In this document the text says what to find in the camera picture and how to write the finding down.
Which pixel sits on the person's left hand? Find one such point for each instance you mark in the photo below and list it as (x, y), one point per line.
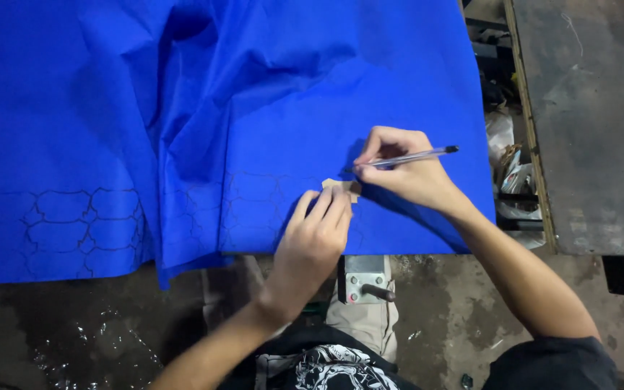
(306, 246)

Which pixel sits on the person's right hand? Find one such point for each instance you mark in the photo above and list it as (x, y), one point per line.
(412, 176)

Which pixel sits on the clear ballpoint pen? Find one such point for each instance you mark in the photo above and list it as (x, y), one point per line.
(409, 157)

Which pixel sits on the small cardboard template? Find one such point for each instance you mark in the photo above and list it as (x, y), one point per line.
(344, 187)

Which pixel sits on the person's beige trousers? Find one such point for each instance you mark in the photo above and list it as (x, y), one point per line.
(366, 319)

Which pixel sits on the heap of bags and clutter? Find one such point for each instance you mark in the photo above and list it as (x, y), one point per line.
(509, 162)

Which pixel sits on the person's black printed shirt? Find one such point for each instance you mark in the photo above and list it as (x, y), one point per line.
(409, 363)

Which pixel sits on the blue fabric sheet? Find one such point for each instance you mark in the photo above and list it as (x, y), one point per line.
(209, 124)

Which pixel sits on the wooden workbench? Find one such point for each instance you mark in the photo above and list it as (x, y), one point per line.
(588, 124)

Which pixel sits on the metal table bracket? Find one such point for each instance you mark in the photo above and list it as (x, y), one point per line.
(366, 279)

